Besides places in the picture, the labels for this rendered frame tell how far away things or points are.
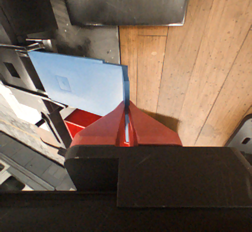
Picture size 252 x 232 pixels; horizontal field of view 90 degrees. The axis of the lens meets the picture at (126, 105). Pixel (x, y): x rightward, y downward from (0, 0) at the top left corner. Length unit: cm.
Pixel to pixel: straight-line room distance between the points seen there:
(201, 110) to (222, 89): 4
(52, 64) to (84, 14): 8
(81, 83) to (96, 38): 10
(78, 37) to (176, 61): 17
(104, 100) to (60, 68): 7
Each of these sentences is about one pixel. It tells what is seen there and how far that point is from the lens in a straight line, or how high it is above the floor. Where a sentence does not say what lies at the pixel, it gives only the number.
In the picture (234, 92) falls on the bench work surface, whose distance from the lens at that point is 22.
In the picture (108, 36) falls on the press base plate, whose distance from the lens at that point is 23.
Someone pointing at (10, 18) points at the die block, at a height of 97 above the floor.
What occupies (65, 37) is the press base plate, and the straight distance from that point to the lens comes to 29.
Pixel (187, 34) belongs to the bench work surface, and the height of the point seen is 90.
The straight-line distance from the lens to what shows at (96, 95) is 16.
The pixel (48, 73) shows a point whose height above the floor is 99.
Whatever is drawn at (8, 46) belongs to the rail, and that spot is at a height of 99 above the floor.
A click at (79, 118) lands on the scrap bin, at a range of 32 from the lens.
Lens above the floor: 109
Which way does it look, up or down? 45 degrees down
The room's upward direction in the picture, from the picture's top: 144 degrees counter-clockwise
